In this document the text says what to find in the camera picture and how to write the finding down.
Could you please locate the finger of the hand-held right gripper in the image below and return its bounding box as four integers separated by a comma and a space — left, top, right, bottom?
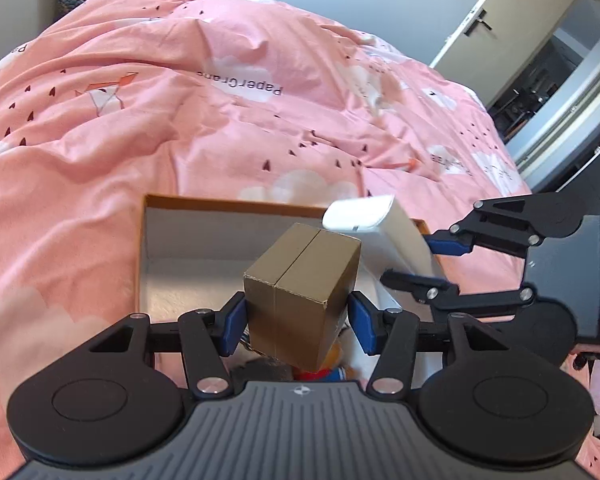
425, 191, 588, 261
379, 268, 537, 320

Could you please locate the white door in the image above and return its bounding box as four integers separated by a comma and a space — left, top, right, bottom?
429, 0, 583, 108

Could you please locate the white rectangular box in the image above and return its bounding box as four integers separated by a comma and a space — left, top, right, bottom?
322, 195, 447, 313

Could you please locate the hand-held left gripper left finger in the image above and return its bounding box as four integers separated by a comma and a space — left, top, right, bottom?
87, 291, 248, 397

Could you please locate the orange cardboard box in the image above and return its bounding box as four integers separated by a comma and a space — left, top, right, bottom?
138, 193, 448, 327

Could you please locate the brown bear plush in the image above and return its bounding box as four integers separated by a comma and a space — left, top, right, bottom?
292, 330, 368, 385

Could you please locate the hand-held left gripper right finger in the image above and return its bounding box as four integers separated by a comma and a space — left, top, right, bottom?
348, 291, 512, 397

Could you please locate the pink printed bedsheet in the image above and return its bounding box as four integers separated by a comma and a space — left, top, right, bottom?
0, 0, 536, 480

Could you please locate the gold-brown cardboard box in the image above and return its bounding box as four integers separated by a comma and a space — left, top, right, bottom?
243, 223, 362, 372

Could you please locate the dark cabinet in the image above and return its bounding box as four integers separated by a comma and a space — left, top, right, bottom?
485, 0, 600, 196

